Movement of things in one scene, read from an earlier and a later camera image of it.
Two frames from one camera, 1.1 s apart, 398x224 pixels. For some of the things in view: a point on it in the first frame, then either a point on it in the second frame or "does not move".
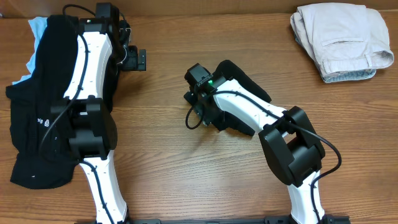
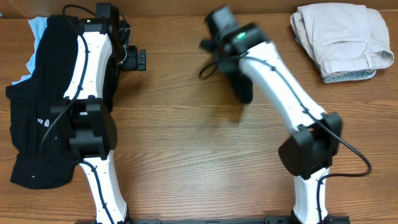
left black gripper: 137,60 does not move
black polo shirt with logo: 41,157 does not move
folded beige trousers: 344,37 does not move
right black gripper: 232,125 → 241,87
